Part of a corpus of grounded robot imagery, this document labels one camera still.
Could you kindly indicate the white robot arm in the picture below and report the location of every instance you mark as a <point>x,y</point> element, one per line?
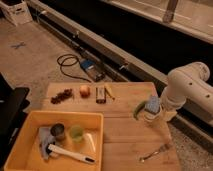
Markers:
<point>187,82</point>

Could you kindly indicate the yellow plastic bin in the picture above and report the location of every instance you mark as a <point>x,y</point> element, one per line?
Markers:
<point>25,154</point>

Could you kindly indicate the black chair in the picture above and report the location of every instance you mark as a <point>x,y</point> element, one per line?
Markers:
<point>12,104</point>

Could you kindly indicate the blue power device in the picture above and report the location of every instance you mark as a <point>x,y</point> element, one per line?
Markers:
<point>92,70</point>

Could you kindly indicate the metal can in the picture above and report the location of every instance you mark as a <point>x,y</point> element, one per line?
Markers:
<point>58,131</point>

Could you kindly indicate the bunch of dark grapes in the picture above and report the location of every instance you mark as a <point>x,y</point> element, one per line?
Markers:
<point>61,96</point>

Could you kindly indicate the orange apple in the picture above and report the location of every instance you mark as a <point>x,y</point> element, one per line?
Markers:
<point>84,91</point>

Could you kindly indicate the white cardboard box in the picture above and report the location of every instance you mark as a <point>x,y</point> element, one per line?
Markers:
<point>17,14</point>

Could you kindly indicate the clear glass jar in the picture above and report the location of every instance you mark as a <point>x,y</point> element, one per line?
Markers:
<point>150,117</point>

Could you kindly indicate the green pepper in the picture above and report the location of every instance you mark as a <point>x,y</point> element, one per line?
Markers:
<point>138,109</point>

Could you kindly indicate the blue sponge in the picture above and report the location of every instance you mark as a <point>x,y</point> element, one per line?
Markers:
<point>153,105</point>

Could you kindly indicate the grey blue cloth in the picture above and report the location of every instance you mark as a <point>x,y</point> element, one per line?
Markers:
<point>45,139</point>

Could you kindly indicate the green plastic cup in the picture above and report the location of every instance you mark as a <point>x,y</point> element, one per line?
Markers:
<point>76,133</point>

